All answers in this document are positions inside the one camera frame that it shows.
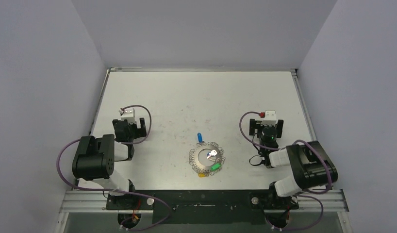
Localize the key with green tag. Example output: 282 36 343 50
210 163 221 171

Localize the metal disc with key rings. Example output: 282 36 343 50
188 142 225 176

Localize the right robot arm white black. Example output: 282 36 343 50
249 119 338 208

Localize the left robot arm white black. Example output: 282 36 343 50
72 117 148 209

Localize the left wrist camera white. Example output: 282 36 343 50
119 107 136 125

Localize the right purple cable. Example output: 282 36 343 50
239 111 333 232

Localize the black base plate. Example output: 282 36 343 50
105 189 299 227

